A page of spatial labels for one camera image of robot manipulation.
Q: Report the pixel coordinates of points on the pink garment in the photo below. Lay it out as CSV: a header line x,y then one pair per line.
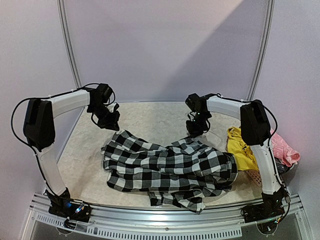
x,y
282,151

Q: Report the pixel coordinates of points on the pink laundry basket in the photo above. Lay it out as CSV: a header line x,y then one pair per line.
x,y
255,176

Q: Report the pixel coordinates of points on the corner wall post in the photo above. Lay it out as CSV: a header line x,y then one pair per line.
x,y
68,43
262,48

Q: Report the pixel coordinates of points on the left corner wall post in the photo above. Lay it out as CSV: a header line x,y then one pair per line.
x,y
68,43

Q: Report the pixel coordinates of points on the black white checkered shirt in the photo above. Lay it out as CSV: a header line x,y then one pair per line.
x,y
181,174

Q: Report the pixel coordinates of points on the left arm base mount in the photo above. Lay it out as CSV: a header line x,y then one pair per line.
x,y
66,207

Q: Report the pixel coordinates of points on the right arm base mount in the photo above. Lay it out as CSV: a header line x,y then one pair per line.
x,y
273,205

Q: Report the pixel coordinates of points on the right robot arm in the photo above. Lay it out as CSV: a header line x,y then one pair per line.
x,y
255,132

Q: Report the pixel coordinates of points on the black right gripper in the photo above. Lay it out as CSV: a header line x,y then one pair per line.
x,y
195,125

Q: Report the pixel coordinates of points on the aluminium front rail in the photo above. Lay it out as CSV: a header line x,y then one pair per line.
x,y
160,223

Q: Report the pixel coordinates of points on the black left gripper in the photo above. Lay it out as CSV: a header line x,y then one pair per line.
x,y
112,124

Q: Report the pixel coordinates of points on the yellow garment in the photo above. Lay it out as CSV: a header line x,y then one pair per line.
x,y
244,157

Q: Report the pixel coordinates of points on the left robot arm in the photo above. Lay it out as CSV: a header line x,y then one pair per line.
x,y
39,125

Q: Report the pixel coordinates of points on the navy blue garment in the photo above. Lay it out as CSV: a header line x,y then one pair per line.
x,y
281,167

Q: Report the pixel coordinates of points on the right corner wall post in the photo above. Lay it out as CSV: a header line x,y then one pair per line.
x,y
262,48

